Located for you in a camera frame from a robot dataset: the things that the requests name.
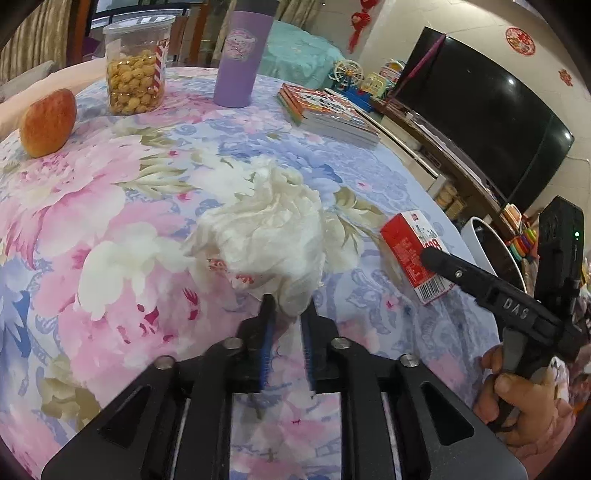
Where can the clear jar of snacks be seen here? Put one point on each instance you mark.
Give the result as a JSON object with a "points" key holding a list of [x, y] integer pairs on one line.
{"points": [[136, 78]]}

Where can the purple cup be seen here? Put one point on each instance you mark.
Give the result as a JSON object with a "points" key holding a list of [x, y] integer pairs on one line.
{"points": [[240, 60]]}

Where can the apple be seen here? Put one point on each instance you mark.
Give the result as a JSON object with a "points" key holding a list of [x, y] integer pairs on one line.
{"points": [[48, 124]]}

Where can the stack of picture books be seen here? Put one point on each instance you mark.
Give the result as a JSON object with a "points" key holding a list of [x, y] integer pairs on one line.
{"points": [[332, 113]]}

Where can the colourful toy box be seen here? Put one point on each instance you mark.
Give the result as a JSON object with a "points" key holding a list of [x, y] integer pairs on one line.
{"points": [[381, 85]]}

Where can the white tissue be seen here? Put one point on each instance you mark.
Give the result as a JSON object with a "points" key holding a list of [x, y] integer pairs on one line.
{"points": [[272, 235]]}

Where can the white bin with black bag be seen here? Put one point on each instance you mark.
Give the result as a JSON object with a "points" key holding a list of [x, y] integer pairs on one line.
{"points": [[475, 240]]}

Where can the teal cloth cover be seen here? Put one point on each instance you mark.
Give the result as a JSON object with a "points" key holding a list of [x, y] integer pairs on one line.
{"points": [[300, 50]]}

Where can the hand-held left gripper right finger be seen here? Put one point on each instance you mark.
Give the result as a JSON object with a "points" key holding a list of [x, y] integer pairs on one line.
{"points": [[308, 353]]}

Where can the person's right hand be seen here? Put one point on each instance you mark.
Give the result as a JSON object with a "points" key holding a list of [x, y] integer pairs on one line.
{"points": [[531, 406]]}

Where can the red and white carton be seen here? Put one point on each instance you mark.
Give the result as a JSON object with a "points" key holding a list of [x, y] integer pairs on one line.
{"points": [[411, 249]]}

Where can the white television cabinet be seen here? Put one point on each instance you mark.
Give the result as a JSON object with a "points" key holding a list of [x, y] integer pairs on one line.
{"points": [[415, 138]]}

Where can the small red paper cutout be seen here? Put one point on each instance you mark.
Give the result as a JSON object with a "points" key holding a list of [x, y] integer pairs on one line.
{"points": [[566, 77]]}

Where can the red hanging knot decoration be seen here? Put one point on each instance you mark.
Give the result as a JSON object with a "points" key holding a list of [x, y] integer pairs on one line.
{"points": [[359, 23]]}

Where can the ferris wheel toy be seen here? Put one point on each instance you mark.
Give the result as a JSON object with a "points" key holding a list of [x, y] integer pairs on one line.
{"points": [[347, 76]]}

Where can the blue toy base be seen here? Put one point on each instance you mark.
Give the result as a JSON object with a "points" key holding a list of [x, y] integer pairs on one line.
{"points": [[360, 99]]}

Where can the beige curtain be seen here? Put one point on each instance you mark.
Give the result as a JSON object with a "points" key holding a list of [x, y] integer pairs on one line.
{"points": [[32, 32]]}

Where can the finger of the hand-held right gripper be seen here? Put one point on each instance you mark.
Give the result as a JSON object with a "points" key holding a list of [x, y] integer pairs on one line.
{"points": [[461, 272]]}

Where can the wooden chair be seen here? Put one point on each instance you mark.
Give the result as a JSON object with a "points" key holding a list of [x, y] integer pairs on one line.
{"points": [[198, 32]]}

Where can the pink stick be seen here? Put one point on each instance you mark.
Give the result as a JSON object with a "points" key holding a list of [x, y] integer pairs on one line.
{"points": [[422, 60]]}

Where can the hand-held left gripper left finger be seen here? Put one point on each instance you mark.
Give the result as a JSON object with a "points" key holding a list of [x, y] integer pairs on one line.
{"points": [[265, 344]]}

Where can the black television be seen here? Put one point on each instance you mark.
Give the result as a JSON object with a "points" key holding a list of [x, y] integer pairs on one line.
{"points": [[489, 115]]}

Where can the floral tablecloth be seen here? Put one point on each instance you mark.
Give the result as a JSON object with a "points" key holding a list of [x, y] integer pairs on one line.
{"points": [[115, 221]]}

